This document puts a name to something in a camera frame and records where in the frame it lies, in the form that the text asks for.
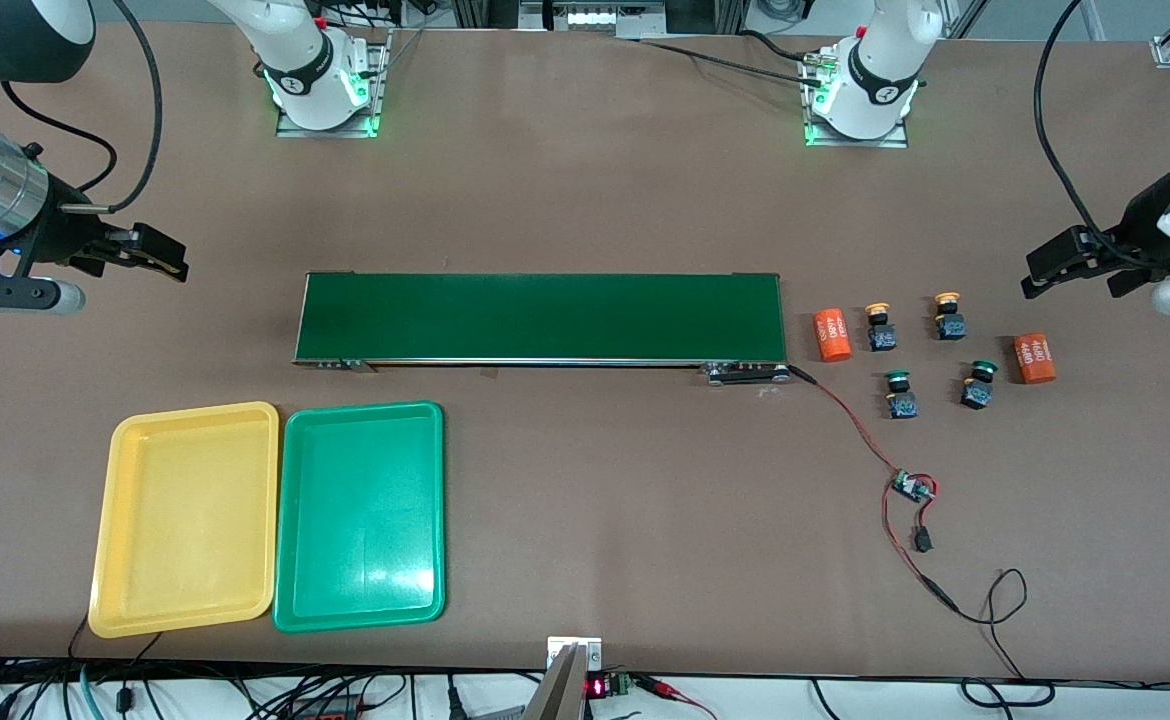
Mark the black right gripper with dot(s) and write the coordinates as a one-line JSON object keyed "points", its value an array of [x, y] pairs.
{"points": [[57, 232]]}

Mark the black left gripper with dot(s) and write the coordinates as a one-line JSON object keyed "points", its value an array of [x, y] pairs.
{"points": [[1137, 228]]}

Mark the orange cylinder with white print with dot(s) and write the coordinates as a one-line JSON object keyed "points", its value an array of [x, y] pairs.
{"points": [[831, 335], [1035, 358]]}

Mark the yellow push button switch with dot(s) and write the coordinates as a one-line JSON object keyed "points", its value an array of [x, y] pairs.
{"points": [[881, 335], [950, 324]]}

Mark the green push button switch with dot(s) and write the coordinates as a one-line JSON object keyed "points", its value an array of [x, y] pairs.
{"points": [[976, 392], [902, 403]]}

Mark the small green circuit board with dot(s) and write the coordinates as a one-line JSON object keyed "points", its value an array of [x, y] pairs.
{"points": [[913, 486]]}

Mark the yellow plastic tray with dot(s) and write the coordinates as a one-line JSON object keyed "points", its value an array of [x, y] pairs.
{"points": [[185, 520]]}

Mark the small black connector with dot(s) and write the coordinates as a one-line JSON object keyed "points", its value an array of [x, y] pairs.
{"points": [[923, 541]]}

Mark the green plastic tray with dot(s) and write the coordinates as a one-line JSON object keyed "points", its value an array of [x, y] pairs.
{"points": [[360, 515]]}

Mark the green conveyor belt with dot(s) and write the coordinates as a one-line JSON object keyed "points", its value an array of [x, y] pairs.
{"points": [[545, 315]]}

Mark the red power strip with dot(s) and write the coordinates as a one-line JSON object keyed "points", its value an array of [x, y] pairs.
{"points": [[325, 714]]}

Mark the red clip lead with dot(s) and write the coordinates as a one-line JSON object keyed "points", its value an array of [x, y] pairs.
{"points": [[675, 692]]}

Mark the red digit display module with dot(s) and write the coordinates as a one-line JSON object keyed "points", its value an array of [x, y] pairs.
{"points": [[600, 687]]}

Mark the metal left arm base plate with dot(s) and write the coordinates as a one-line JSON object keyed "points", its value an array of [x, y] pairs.
{"points": [[860, 143]]}

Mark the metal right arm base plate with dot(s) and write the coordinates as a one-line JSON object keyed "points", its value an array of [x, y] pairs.
{"points": [[382, 80]]}

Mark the aluminium frame structure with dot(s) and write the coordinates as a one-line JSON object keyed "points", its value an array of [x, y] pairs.
{"points": [[535, 12]]}

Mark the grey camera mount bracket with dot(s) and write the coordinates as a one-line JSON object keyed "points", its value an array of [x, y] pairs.
{"points": [[557, 690]]}

